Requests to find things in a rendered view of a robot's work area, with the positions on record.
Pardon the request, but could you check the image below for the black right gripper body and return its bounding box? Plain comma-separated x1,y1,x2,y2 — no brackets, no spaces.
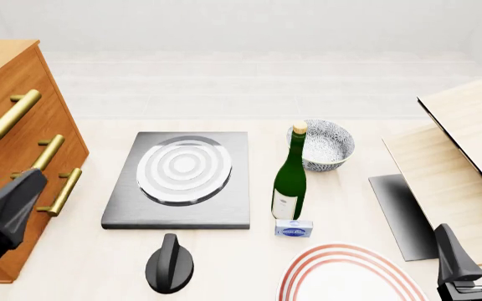
435,280,482,301

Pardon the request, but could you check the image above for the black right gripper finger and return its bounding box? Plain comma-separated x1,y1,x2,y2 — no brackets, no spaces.
434,223,482,286

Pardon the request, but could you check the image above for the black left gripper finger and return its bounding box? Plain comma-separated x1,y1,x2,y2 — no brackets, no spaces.
0,168,49,252

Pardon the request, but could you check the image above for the flat black stove plate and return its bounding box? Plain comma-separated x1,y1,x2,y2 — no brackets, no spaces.
100,130,252,231

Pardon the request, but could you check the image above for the round black stove knob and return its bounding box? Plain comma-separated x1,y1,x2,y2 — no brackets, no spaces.
145,232,195,295

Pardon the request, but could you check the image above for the wooden cabinet drawer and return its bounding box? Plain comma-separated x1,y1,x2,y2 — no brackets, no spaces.
13,125,90,283
0,48,58,172
0,87,76,202

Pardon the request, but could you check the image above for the pale wood box black edge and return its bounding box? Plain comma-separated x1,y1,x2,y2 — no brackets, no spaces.
382,70,482,267

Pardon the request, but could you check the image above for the white plate with red rings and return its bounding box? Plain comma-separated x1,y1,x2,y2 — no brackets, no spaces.
276,242,430,301

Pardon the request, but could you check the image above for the small blue printed box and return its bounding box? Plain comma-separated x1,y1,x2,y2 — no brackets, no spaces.
274,218,314,238

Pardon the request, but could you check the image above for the blue patterned bowl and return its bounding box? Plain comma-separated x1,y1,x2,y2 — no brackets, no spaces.
286,118,356,173

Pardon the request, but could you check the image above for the green wine bottle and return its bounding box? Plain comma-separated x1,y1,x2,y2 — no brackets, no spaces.
270,120,309,221

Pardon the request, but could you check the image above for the brass drawer handle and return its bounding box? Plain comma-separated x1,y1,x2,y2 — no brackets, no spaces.
35,167,84,218
10,134,66,181
0,89,43,140

